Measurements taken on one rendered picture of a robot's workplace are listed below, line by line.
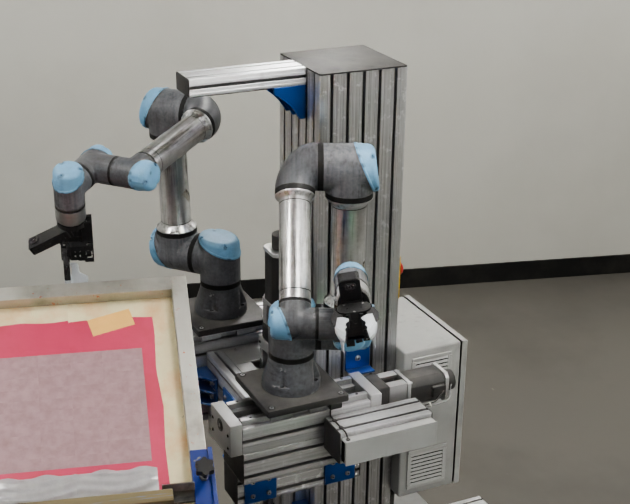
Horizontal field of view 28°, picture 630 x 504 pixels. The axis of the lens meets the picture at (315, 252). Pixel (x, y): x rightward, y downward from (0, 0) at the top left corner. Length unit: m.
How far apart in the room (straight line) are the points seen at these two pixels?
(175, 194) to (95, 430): 0.86
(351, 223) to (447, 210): 3.81
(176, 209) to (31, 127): 2.86
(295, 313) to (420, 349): 0.73
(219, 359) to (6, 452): 0.85
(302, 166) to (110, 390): 0.69
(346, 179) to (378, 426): 0.67
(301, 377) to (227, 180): 3.40
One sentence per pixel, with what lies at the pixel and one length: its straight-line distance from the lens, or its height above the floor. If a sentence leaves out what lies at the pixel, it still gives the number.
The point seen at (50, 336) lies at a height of 1.46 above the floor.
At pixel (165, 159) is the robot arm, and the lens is 3.17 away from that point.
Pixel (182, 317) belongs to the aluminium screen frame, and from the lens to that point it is 3.06.
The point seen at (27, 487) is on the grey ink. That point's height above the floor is 1.26.
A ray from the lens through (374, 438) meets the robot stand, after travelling 3.20.
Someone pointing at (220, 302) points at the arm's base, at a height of 1.31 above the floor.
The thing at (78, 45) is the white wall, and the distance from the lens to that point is 6.24.
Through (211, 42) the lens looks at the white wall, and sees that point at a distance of 6.28.
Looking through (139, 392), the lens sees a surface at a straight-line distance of 2.99.
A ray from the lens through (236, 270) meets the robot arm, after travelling 3.56.
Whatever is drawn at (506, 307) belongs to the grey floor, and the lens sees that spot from 6.75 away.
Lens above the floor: 2.80
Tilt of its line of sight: 22 degrees down
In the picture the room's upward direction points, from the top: 1 degrees clockwise
